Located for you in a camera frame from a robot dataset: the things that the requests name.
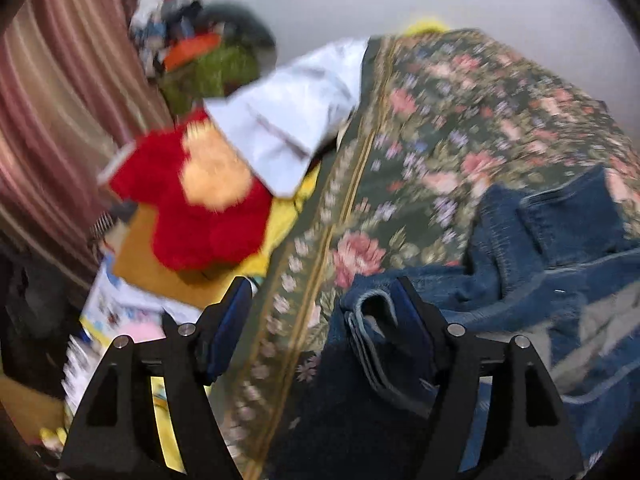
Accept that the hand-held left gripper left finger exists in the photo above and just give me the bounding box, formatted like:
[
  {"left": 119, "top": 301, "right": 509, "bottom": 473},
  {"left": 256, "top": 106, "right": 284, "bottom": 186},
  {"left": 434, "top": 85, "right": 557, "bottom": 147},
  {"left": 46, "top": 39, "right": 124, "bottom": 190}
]
[{"left": 56, "top": 276, "right": 254, "bottom": 480}]

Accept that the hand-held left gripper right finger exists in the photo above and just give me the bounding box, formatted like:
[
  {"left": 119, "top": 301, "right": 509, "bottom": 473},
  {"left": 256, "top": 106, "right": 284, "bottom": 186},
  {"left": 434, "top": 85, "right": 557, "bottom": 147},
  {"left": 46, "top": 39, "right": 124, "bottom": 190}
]
[{"left": 390, "top": 276, "right": 586, "bottom": 480}]

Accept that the blue denim jacket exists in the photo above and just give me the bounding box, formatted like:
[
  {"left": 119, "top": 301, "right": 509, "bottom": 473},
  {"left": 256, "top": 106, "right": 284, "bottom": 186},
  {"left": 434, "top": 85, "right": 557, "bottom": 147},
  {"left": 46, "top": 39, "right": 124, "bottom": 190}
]
[{"left": 265, "top": 162, "right": 640, "bottom": 480}]

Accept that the pink cloth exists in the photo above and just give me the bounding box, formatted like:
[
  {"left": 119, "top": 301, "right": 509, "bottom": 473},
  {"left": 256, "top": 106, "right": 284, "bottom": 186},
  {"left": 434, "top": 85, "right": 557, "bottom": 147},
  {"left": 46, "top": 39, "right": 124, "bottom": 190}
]
[{"left": 117, "top": 321, "right": 168, "bottom": 345}]

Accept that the brown cardboard box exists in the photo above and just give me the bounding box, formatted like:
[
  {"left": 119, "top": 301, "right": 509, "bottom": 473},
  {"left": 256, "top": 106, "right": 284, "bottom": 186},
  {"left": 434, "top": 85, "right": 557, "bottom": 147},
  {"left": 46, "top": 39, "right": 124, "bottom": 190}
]
[{"left": 111, "top": 205, "right": 246, "bottom": 311}]

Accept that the yellow bed sheet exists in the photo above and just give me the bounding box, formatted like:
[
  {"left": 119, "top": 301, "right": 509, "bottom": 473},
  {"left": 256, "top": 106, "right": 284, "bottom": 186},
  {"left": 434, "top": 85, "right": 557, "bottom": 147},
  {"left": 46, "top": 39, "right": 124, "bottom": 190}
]
[{"left": 150, "top": 165, "right": 323, "bottom": 476}]

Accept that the pile of booklets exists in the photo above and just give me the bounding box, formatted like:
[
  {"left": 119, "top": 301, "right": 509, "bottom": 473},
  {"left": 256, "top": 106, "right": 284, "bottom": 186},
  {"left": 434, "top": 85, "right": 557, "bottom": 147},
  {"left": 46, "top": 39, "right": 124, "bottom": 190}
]
[{"left": 62, "top": 262, "right": 201, "bottom": 411}]

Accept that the red plush toy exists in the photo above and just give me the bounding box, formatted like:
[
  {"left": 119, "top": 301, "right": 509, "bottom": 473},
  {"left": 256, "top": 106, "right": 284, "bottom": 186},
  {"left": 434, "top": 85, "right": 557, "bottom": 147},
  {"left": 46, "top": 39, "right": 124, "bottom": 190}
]
[{"left": 107, "top": 109, "right": 273, "bottom": 272}]

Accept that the floral bed blanket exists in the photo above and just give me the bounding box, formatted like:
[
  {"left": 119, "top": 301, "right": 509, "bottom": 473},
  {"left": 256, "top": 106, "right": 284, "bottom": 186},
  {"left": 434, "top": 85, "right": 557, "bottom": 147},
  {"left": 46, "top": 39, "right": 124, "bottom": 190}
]
[{"left": 220, "top": 27, "right": 640, "bottom": 480}]

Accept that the white cloth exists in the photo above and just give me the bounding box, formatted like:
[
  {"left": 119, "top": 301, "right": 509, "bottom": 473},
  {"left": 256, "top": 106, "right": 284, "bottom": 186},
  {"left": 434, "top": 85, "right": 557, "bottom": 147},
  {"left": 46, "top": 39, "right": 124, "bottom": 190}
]
[{"left": 204, "top": 37, "right": 371, "bottom": 198}]

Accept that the green patterned box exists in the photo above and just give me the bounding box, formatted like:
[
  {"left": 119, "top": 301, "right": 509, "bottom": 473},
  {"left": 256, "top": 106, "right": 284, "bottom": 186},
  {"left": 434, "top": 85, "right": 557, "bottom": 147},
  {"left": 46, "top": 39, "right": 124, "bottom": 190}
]
[{"left": 160, "top": 42, "right": 263, "bottom": 113}]

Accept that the orange box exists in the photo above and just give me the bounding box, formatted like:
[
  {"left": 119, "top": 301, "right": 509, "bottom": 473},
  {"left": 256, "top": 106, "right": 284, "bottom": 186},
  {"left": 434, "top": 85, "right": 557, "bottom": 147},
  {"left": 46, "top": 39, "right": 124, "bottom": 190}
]
[{"left": 162, "top": 32, "right": 223, "bottom": 72}]

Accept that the striped pink curtain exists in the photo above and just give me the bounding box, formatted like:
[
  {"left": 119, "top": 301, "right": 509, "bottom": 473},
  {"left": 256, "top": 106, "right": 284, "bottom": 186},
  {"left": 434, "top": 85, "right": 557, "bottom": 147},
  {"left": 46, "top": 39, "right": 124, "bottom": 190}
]
[{"left": 0, "top": 0, "right": 173, "bottom": 273}]

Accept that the grey cushion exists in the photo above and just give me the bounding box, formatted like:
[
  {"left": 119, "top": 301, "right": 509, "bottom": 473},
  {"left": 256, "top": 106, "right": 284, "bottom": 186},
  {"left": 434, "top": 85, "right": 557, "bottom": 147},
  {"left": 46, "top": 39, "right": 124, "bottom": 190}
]
[{"left": 202, "top": 1, "right": 278, "bottom": 61}]

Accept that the pile of clutter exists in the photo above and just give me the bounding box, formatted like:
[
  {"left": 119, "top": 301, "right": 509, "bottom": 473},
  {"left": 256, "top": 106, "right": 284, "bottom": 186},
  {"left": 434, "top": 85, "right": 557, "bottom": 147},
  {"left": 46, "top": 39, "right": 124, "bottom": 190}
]
[{"left": 129, "top": 0, "right": 206, "bottom": 78}]

